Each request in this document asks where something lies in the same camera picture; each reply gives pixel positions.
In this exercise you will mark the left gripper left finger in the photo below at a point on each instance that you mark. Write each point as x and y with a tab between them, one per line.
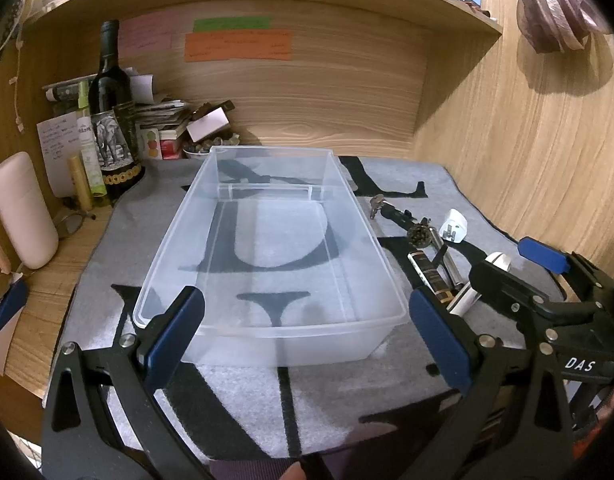
101	417

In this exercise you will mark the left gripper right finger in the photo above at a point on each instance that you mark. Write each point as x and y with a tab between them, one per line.
512	420

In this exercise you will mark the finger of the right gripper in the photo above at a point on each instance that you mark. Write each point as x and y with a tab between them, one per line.
513	297
542	254

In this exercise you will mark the silver metal tube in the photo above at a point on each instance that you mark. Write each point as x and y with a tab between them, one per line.
444	259

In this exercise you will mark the dark round camouflage object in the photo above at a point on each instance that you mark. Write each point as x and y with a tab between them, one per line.
419	235

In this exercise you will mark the clear plastic storage bin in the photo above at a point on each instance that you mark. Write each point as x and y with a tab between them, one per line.
289	267

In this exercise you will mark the white power plug adapter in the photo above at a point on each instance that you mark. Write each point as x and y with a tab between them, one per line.
454	228

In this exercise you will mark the person's right hand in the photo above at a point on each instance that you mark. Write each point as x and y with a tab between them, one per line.
294	472

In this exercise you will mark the grey mat with black letters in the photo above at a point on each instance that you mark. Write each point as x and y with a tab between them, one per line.
249	412

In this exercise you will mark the tan wooden stick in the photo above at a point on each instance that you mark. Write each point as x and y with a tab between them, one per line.
80	182

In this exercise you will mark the fruit picture box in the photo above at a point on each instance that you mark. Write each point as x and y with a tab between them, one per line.
149	143

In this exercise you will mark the white handwritten note sheet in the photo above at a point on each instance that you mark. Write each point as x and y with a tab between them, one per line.
59	141

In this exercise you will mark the white bowl of stones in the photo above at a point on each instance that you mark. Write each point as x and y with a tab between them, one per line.
201	149

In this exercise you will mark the green white tube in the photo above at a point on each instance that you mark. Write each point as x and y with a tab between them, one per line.
89	155

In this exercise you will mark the white small cardboard box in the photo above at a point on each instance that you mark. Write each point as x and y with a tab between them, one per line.
208	124

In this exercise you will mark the stack of books and papers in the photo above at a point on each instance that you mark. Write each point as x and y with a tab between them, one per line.
171	119

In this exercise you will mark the dark wine bottle elephant label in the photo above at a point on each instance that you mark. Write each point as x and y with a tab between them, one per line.
112	113

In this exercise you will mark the orange paper note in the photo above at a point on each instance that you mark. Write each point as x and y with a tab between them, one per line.
239	44

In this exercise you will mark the pink paper note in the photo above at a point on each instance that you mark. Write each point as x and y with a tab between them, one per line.
146	33

